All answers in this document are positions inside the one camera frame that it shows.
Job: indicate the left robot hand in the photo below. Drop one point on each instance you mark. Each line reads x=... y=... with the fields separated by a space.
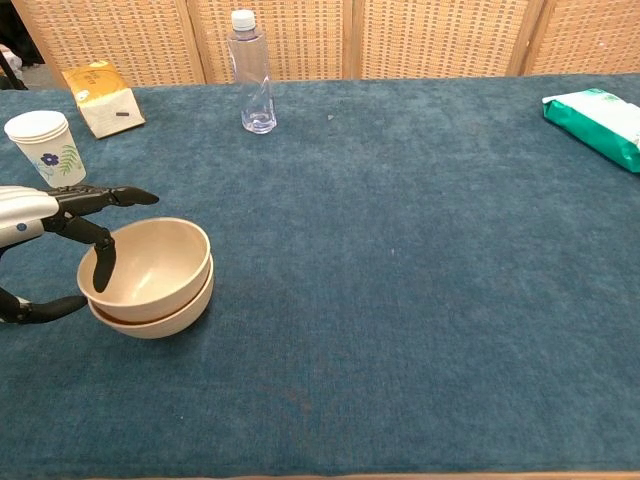
x=25 y=210

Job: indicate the off-white bowl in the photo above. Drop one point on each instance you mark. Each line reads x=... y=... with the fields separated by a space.
x=165 y=325
x=150 y=265

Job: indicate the white floral paper cup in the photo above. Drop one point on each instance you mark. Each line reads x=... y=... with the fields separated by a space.
x=47 y=150

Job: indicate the yellow tissue pack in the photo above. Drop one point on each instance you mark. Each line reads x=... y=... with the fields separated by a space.
x=107 y=107

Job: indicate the black stand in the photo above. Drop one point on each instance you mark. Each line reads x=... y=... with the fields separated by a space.
x=10 y=70

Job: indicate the wicker screen panel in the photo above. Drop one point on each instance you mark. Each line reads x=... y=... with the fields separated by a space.
x=125 y=35
x=300 y=40
x=440 y=37
x=590 y=35

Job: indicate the clear plastic water bottle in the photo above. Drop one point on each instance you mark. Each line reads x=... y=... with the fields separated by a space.
x=256 y=75

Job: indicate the teal tablecloth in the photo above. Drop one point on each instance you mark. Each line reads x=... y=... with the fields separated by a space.
x=375 y=275

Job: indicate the green wet wipes pack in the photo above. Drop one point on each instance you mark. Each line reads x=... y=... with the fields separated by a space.
x=595 y=122

